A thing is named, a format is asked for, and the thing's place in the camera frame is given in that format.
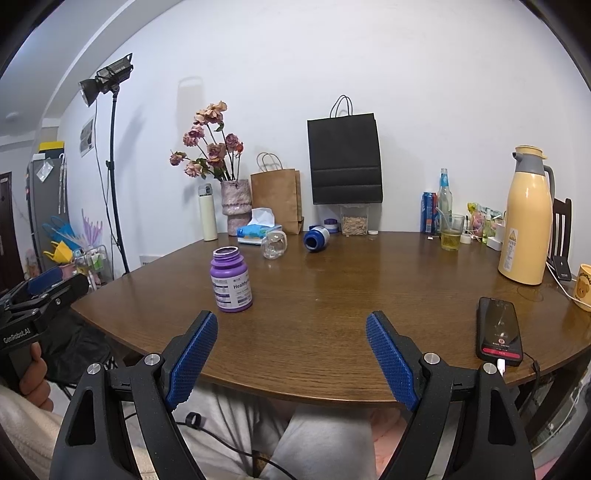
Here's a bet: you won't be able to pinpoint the small black device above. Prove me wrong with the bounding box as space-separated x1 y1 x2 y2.
547 258 575 282

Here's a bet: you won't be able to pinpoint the black charging cable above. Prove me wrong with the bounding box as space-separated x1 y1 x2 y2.
496 353 555 416

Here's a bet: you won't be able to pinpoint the yellow thermos jug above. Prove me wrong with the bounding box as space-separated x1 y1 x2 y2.
498 145 556 286

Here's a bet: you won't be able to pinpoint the wall poster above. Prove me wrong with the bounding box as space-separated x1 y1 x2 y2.
79 119 95 158

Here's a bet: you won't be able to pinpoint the thin black cable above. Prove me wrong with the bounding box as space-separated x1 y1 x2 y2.
175 413 298 480

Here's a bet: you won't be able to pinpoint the blue drink can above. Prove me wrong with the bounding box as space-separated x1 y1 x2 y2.
420 191 438 234

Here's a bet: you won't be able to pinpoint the black paper bag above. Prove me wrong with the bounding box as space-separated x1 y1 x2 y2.
307 95 385 206

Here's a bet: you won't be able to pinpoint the purple plastic hangers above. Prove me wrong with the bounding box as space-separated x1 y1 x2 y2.
78 209 103 247

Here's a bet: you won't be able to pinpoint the white thermos bottle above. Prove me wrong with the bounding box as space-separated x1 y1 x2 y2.
198 183 219 241

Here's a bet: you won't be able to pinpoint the black studio light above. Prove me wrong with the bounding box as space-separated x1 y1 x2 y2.
78 52 134 108

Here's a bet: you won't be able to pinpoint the black light stand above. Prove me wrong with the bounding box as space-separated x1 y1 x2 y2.
95 90 132 276

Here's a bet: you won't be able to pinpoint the black smartphone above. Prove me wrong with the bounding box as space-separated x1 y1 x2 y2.
475 296 524 367

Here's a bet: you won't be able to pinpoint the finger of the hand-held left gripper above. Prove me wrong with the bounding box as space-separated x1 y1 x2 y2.
44 273 89 309
0 265 64 306

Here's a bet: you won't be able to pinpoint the grey refrigerator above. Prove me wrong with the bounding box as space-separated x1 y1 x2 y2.
25 154 70 278

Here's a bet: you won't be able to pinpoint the yellow mug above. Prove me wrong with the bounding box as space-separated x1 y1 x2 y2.
574 263 591 311

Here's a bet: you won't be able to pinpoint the dark wooden door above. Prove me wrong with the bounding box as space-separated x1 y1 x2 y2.
0 172 24 291

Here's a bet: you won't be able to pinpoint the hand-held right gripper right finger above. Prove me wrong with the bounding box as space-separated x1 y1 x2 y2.
366 310 539 480

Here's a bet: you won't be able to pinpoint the pink cloth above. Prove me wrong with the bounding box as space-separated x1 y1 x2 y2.
369 408 411 480

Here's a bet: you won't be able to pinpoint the person's left forearm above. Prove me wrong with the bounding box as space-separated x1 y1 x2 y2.
0 383 65 480

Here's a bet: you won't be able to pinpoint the clear glass cup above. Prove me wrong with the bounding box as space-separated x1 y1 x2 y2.
261 231 288 260

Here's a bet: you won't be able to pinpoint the dark wooden chair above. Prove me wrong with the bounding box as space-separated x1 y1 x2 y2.
547 198 573 273

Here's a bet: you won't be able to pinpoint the person's left hand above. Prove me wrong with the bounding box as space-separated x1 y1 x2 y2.
18 344 54 412

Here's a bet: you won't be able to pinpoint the blue tissue box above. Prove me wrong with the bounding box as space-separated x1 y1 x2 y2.
237 208 283 248

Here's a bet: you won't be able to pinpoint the white cable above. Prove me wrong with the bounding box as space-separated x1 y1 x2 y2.
545 261 591 311

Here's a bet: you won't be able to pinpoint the blue cup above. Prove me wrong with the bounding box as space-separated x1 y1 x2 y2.
303 226 331 253

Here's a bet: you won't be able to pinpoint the pile of snack packets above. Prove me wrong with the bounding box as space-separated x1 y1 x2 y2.
466 202 507 243

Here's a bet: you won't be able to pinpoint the brown paper bag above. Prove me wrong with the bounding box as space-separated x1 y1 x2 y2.
250 152 304 235

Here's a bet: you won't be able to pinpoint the glass of yellow drink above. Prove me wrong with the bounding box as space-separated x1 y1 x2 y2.
440 213 465 251

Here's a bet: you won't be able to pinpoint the person's grey trousers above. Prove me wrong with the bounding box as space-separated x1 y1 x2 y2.
124 385 409 480

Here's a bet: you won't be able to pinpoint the pink textured vase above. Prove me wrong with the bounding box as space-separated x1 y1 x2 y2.
221 179 252 236

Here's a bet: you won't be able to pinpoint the dried pink flowers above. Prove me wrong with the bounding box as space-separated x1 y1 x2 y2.
169 100 245 182

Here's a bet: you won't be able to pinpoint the purple supplement bottle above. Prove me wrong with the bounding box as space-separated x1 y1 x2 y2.
211 246 254 314

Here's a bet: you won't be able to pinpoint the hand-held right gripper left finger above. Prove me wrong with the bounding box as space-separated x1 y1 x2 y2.
50 310 219 480

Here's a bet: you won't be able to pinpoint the dark cloth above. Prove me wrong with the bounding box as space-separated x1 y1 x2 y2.
41 314 122 398

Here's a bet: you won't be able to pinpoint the white charger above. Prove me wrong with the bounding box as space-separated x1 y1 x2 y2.
487 222 507 252

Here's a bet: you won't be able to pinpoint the clear glass bottle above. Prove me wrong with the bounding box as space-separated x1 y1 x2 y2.
437 168 453 232

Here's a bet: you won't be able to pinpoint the clear food container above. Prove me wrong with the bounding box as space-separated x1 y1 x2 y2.
340 203 371 236

